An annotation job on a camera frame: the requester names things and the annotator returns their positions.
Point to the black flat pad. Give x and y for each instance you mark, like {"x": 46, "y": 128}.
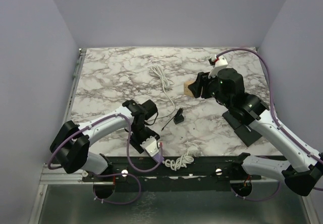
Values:
{"x": 246, "y": 135}

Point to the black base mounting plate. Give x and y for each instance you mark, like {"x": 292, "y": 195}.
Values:
{"x": 174, "y": 175}

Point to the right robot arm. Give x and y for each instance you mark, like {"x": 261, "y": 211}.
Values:
{"x": 302, "y": 167}

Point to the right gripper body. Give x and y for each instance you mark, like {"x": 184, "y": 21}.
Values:
{"x": 210, "y": 85}

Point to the purple power strip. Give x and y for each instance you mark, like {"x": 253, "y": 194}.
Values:
{"x": 158, "y": 158}

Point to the beige cube socket adapter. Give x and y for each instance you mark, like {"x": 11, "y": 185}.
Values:
{"x": 186, "y": 90}

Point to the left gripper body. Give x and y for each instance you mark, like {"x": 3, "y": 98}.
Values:
{"x": 140, "y": 134}

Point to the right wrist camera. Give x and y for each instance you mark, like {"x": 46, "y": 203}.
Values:
{"x": 217, "y": 64}

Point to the black charger with cable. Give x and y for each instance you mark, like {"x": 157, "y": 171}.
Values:
{"x": 177, "y": 118}

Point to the aluminium frame rail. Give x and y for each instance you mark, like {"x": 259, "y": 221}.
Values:
{"x": 56, "y": 177}

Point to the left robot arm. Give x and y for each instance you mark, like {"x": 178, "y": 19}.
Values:
{"x": 70, "y": 147}

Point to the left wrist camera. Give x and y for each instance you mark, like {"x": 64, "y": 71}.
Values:
{"x": 151, "y": 146}

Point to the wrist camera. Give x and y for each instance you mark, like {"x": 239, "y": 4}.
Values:
{"x": 217, "y": 64}
{"x": 151, "y": 146}

